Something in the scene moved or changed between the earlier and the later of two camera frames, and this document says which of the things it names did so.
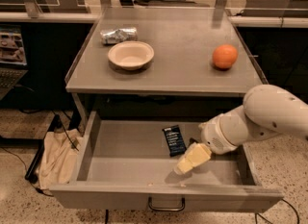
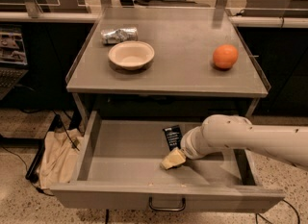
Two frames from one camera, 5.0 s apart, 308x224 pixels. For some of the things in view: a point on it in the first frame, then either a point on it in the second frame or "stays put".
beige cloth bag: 60,158 stays put
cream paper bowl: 132,55 stays put
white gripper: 213,136 to 188,145
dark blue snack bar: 174,140 stays put
